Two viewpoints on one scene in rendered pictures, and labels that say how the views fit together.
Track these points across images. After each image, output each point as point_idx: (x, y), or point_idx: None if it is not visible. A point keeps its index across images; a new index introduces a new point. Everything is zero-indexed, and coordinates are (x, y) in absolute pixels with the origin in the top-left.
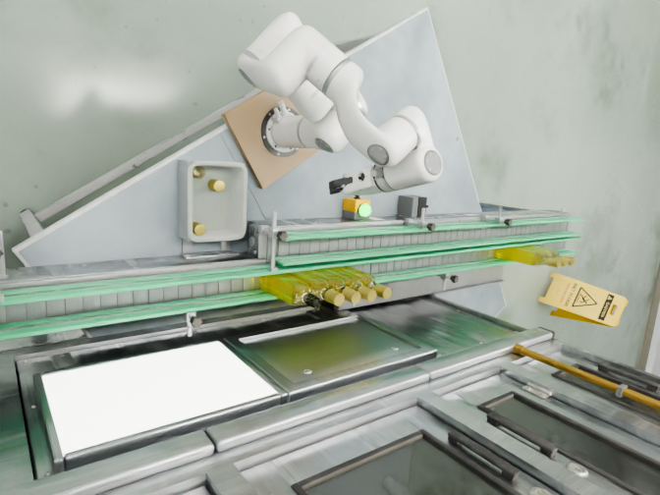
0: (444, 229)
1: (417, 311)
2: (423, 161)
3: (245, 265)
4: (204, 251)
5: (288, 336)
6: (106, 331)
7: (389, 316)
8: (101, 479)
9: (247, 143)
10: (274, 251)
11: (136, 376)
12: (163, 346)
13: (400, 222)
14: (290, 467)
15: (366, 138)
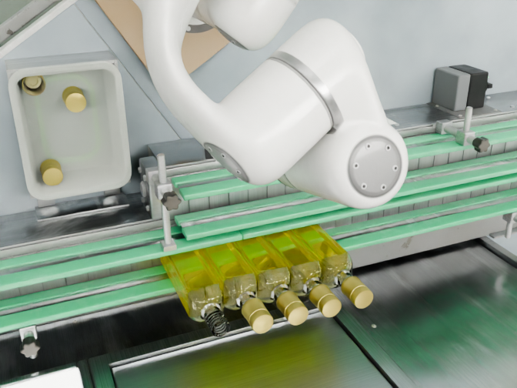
0: (511, 139)
1: (451, 282)
2: (346, 169)
3: (130, 232)
4: (77, 200)
5: (194, 357)
6: None
7: (395, 294)
8: None
9: (125, 18)
10: (167, 219)
11: None
12: (10, 357)
13: (427, 128)
14: None
15: (194, 128)
